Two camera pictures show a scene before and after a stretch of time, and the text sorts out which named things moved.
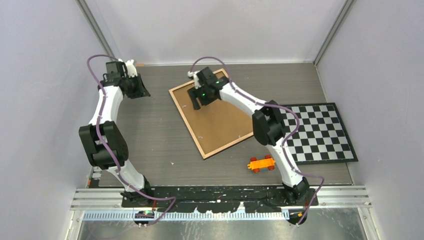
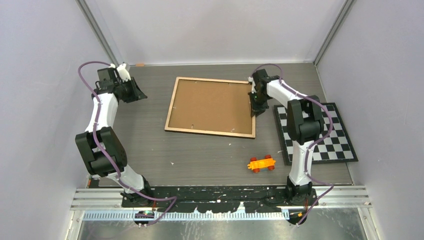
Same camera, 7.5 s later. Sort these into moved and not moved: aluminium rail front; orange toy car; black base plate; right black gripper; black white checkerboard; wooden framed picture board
Moved: wooden framed picture board; right black gripper
Not moved: black base plate; black white checkerboard; aluminium rail front; orange toy car
